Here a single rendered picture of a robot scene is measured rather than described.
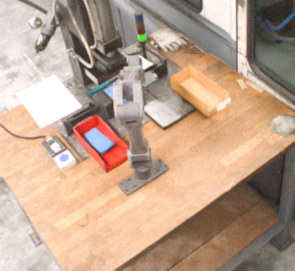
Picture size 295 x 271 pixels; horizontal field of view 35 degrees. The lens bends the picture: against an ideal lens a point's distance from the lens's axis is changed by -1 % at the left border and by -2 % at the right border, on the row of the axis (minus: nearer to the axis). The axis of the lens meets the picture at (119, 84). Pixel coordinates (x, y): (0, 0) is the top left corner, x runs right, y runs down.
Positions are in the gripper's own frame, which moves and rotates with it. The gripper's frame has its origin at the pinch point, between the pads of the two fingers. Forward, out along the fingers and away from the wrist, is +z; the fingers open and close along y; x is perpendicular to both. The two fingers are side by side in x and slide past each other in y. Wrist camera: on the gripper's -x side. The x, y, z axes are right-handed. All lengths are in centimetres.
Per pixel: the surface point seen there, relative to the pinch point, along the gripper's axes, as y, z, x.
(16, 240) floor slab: -9, 111, 65
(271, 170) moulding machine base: -58, 45, -60
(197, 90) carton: -9.9, 5.7, -31.6
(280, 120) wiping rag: -42, -14, -43
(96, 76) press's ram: 13.3, -7.6, 8.2
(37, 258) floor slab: -25, 102, 60
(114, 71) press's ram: 11.6, -7.9, 0.4
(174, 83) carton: -1.8, 5.0, -24.3
